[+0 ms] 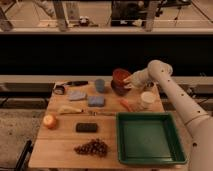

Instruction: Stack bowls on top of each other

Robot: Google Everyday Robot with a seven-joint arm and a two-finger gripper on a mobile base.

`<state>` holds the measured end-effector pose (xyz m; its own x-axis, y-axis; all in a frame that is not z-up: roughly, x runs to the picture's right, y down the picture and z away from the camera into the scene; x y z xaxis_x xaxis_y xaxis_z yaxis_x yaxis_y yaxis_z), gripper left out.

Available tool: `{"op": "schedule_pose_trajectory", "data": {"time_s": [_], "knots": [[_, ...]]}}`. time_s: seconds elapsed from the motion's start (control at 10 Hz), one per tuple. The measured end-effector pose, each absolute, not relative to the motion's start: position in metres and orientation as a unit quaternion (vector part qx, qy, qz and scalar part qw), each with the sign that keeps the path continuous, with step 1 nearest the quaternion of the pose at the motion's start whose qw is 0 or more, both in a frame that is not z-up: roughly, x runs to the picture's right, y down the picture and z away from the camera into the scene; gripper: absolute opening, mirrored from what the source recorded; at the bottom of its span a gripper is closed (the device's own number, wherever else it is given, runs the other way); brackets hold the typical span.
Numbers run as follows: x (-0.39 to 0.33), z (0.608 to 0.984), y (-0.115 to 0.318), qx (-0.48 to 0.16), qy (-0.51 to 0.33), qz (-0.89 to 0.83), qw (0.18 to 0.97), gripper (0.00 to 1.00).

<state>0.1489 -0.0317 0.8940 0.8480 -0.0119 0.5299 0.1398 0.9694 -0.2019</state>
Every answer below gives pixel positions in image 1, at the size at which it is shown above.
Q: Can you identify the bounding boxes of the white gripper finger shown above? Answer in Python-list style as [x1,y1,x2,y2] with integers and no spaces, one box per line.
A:
[123,76,133,89]

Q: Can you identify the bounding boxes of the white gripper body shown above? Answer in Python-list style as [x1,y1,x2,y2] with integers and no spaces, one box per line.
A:
[131,70,149,88]

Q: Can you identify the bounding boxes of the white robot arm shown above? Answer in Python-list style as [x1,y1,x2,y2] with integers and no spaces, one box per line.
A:
[124,60,213,171]

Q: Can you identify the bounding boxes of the dark maroon bowl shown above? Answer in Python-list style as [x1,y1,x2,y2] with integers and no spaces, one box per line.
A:
[111,81,130,96]

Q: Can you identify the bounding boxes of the white cup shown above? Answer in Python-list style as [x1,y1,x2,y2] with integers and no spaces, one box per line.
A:
[141,91,156,108]

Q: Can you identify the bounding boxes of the orange carrot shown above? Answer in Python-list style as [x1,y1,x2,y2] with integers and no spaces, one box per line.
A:
[119,99,133,112]

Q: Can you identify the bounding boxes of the blue cup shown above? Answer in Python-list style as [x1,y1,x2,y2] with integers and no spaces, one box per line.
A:
[94,79,105,93]

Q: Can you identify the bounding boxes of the blue sponge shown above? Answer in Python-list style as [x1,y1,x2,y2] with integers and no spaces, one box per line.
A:
[88,96,105,107]

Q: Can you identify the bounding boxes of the metal knife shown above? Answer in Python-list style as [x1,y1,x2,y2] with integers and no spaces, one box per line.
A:
[59,111,116,116]

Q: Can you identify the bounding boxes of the grey blue cloth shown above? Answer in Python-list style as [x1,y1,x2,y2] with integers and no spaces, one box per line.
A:
[68,91,87,101]

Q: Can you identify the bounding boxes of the green square tray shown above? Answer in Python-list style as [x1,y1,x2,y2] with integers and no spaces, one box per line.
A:
[116,113,187,166]

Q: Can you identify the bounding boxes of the black rectangular block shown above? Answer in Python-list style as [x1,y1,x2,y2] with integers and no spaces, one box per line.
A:
[76,123,98,133]

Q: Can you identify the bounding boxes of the banana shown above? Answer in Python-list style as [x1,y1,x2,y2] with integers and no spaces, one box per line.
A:
[58,106,83,115]

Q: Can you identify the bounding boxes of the wooden board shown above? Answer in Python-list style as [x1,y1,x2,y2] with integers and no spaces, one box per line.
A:
[28,82,187,171]

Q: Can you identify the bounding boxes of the bunch of dark grapes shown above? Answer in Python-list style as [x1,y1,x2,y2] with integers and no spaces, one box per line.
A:
[74,139,108,157]

